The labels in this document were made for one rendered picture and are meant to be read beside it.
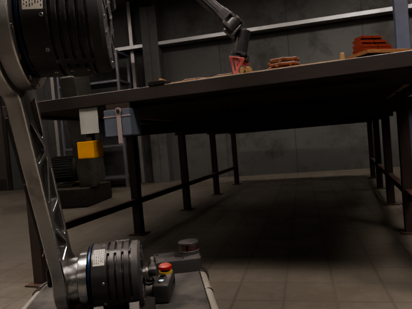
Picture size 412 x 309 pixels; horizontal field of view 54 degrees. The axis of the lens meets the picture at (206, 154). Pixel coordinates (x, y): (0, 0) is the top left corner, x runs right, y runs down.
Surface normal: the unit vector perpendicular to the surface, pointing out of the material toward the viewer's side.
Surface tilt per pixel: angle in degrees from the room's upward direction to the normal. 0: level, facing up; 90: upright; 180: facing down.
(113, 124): 90
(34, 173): 115
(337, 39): 90
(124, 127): 90
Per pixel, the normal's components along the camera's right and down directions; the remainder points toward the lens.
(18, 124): 0.14, 0.44
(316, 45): -0.23, 0.05
